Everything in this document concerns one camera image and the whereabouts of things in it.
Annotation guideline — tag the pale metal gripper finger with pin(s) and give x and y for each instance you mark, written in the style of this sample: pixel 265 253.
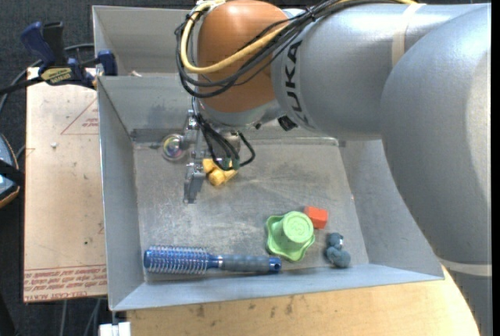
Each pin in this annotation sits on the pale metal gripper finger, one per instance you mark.
pixel 188 186
pixel 197 184

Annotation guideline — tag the yellow toy piece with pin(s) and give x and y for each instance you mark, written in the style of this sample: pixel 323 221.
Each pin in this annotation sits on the yellow toy piece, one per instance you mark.
pixel 218 176

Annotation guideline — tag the clear shiny ball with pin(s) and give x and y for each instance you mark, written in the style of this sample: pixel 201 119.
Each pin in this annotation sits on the clear shiny ball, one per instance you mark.
pixel 173 147

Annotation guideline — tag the grey metal bin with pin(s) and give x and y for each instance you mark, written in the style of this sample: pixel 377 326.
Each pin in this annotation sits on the grey metal bin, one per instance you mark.
pixel 234 217

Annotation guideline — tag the blue hairbrush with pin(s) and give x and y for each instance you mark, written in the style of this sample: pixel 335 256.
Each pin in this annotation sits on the blue hairbrush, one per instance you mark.
pixel 187 260

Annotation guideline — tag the green flower-shaped cup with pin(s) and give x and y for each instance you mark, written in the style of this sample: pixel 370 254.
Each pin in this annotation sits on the green flower-shaped cup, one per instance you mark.
pixel 291 234

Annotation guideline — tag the orange-red cube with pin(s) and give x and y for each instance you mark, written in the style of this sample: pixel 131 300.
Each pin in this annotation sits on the orange-red cube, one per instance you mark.
pixel 317 217

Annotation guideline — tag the brown cardboard board, red print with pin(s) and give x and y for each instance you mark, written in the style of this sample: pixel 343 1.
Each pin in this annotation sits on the brown cardboard board, red print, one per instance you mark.
pixel 62 190

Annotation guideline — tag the grey-blue toy animal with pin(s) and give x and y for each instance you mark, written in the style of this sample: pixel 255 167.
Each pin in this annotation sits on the grey-blue toy animal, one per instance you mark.
pixel 336 254

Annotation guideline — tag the black cylinder on white bracket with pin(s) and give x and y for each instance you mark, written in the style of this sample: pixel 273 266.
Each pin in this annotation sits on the black cylinder on white bracket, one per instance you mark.
pixel 288 123

